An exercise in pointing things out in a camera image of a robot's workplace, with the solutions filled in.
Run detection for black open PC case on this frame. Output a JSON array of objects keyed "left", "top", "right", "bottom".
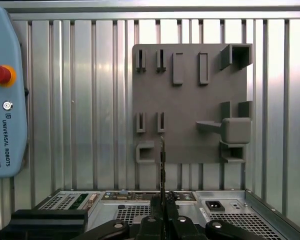
[{"left": 0, "top": 188, "right": 291, "bottom": 240}]

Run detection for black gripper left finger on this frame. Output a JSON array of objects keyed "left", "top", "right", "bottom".
[{"left": 73, "top": 193, "right": 165, "bottom": 240}]

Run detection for pale blue teach pendant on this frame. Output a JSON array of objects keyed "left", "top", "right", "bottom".
[{"left": 0, "top": 4, "right": 31, "bottom": 180}]

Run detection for grey plastic parts rack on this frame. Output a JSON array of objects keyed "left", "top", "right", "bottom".
[{"left": 131, "top": 42, "right": 254, "bottom": 165}]

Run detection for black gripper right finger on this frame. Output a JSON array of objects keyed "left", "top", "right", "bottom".
[{"left": 166, "top": 191, "right": 260, "bottom": 240}]

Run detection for blue RAM stick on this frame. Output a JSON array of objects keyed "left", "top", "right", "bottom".
[{"left": 159, "top": 136, "right": 169, "bottom": 240}]

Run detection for grey power supply unit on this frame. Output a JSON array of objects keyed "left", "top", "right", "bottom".
[{"left": 193, "top": 190, "right": 291, "bottom": 240}]

